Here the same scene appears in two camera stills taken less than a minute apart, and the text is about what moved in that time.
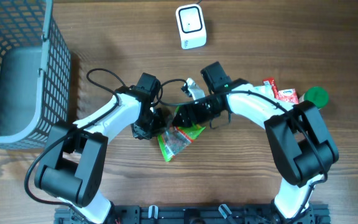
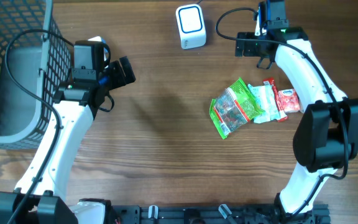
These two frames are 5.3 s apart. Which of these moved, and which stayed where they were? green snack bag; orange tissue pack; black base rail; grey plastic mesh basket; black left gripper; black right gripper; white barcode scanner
Moved: green snack bag; black left gripper; black right gripper
Stayed: black base rail; orange tissue pack; grey plastic mesh basket; white barcode scanner
